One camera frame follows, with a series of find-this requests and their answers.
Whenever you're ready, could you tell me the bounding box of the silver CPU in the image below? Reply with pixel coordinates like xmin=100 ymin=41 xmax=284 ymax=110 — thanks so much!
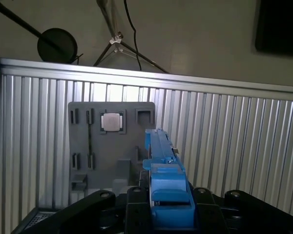
xmin=101 ymin=113 xmax=125 ymax=132

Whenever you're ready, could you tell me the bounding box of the grey tripod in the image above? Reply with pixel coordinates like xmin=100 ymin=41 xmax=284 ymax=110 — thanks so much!
xmin=92 ymin=0 xmax=170 ymax=74

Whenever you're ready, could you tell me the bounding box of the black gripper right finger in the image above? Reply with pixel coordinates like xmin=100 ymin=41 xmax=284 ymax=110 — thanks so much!
xmin=194 ymin=187 xmax=293 ymax=234

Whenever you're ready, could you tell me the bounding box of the thin black cable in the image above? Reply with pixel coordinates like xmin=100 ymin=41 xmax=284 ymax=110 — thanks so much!
xmin=123 ymin=0 xmax=144 ymax=71

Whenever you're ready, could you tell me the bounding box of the grey parts rack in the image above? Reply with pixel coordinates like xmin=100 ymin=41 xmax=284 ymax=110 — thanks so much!
xmin=67 ymin=101 xmax=156 ymax=208

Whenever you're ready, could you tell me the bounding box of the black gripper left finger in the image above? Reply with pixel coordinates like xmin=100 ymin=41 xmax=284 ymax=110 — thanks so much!
xmin=11 ymin=186 xmax=152 ymax=234

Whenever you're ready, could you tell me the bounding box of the hard disk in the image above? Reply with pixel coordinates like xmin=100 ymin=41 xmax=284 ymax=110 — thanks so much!
xmin=143 ymin=128 xmax=198 ymax=231

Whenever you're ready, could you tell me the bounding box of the black stand with round base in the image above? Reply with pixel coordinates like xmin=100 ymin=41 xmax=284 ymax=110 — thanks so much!
xmin=0 ymin=0 xmax=84 ymax=65

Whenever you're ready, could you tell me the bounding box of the black flat rounded panel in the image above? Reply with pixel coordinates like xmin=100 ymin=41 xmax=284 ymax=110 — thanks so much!
xmin=255 ymin=0 xmax=293 ymax=57

